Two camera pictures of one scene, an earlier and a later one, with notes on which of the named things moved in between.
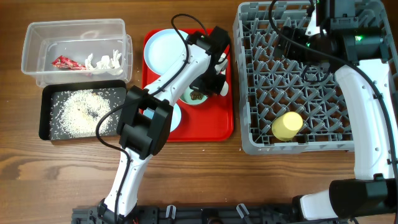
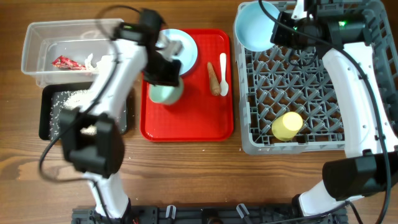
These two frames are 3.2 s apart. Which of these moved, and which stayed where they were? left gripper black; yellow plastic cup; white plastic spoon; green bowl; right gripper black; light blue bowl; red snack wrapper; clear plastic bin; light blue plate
Moved: left gripper black; green bowl; light blue plate; light blue bowl; right gripper black
Stayed: white plastic spoon; yellow plastic cup; clear plastic bin; red snack wrapper
